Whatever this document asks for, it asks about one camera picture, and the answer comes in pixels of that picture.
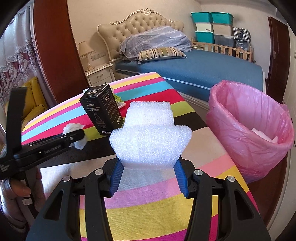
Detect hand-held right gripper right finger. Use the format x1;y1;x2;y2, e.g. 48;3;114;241
172;160;271;241

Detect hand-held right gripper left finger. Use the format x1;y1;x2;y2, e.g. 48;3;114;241
26;160;125;241

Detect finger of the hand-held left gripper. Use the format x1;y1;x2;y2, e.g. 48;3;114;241
14;128;85;163

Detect white tissue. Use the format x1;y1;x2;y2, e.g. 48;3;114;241
63;123;88;150

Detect thin white foam sheet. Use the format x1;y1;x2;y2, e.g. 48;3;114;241
109;101;193;186

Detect pink bag lined bin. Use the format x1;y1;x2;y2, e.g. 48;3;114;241
206;80;295;184

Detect person's left hand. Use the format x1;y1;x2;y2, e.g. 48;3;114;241
0;167;45;232

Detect yellow leather armchair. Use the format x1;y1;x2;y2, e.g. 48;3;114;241
21;76;49;127

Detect striped colourful tablecloth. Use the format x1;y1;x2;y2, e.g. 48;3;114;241
21;72;258;241

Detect lace curtain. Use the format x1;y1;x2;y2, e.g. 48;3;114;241
0;7;58;121

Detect black cardboard box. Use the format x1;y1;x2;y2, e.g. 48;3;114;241
80;84;124;135

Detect green white packet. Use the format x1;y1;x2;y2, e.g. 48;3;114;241
110;89;126;109

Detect dark brown wooden panel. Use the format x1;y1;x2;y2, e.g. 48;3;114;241
33;0;90;105

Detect cream nightstand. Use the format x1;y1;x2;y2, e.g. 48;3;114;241
84;64;114;86

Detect beige table lamp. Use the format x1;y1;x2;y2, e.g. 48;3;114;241
77;41;95;71

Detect bed with blue sheet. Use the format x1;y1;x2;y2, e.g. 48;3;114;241
115;49;265;103

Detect striped pillow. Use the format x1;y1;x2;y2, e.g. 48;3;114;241
137;47;186;62

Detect grey blue duvet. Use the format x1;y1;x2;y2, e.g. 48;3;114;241
119;25;193;62

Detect teal storage box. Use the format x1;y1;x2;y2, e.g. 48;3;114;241
210;12;234;25
195;31;215;44
191;12;214;24

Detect grey clear storage box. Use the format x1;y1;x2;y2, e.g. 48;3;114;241
214;34;234;48

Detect white storage box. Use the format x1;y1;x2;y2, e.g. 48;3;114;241
195;22;213;32

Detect beige storage box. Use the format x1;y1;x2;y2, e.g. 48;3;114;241
212;23;233;36

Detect dark brown door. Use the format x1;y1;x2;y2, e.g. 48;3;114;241
268;16;290;105

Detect beige tufted headboard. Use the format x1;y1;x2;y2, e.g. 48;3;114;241
97;8;185;63

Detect black white checkered bag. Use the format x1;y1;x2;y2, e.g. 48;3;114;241
232;27;251;49

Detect wooden crib rail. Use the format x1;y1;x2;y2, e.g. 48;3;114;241
191;38;255;63

